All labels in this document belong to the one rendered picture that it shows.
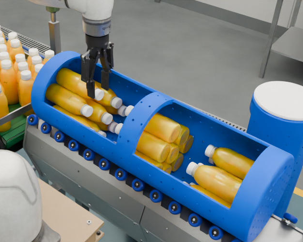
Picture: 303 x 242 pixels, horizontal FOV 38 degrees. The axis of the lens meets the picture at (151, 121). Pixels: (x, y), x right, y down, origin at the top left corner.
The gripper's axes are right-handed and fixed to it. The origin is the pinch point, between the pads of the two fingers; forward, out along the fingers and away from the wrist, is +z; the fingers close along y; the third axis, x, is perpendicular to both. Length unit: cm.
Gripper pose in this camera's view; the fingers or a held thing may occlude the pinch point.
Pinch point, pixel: (97, 85)
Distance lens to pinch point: 151.9
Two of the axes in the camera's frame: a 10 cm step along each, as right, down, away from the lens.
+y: 6.1, -4.5, 6.5
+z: -0.6, 7.9, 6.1
